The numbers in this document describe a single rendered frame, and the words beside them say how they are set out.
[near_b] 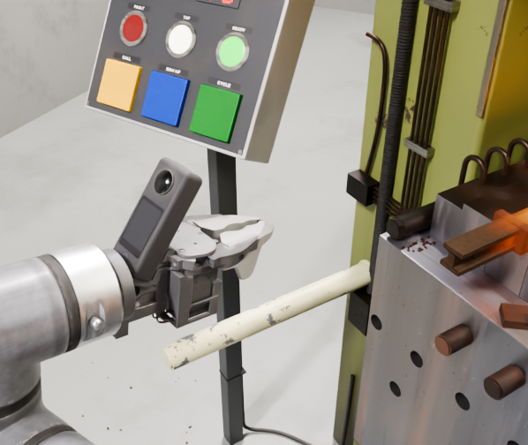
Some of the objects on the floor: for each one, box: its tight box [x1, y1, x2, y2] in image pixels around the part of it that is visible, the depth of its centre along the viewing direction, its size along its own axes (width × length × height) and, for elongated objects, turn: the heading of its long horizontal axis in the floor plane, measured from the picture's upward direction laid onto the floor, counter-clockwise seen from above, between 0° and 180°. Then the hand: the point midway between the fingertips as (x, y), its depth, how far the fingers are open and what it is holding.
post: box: [207, 148, 243, 445], centre depth 137 cm, size 4×4×108 cm
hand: (264, 222), depth 72 cm, fingers closed
